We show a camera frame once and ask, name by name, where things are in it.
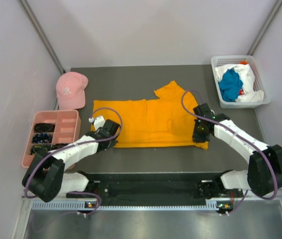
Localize green patterned socks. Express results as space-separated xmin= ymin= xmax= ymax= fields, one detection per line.
xmin=30 ymin=144 xmax=51 ymax=155

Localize pink divided organizer tray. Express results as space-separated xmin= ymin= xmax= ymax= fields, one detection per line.
xmin=21 ymin=110 xmax=81 ymax=168

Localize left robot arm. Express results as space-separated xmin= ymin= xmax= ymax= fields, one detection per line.
xmin=22 ymin=117 xmax=122 ymax=203

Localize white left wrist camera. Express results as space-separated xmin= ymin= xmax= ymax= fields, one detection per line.
xmin=89 ymin=116 xmax=105 ymax=130

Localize dark patterned socks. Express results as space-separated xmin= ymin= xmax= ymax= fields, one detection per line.
xmin=51 ymin=143 xmax=68 ymax=150

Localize orange t shirt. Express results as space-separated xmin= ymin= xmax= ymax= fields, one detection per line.
xmin=93 ymin=81 xmax=208 ymax=150

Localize white t shirt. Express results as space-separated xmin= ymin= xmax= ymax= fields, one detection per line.
xmin=215 ymin=64 xmax=264 ymax=103

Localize orange garment in basket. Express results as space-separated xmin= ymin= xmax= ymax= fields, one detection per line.
xmin=239 ymin=61 xmax=248 ymax=65

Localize blue t shirt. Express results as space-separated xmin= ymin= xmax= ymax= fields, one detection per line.
xmin=219 ymin=69 xmax=243 ymax=102

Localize aluminium frame rail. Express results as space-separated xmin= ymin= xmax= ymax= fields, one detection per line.
xmin=21 ymin=179 xmax=282 ymax=212

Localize blue patterned socks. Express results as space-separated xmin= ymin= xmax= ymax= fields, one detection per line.
xmin=32 ymin=133 xmax=52 ymax=144

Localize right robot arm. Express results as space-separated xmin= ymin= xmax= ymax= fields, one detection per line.
xmin=192 ymin=103 xmax=282 ymax=197

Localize white plastic laundry basket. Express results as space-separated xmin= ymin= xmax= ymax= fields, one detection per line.
xmin=211 ymin=55 xmax=271 ymax=109

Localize black folded socks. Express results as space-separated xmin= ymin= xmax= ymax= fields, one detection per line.
xmin=33 ymin=123 xmax=55 ymax=133

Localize pink baseball cap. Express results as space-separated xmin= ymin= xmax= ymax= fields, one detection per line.
xmin=56 ymin=72 xmax=89 ymax=110

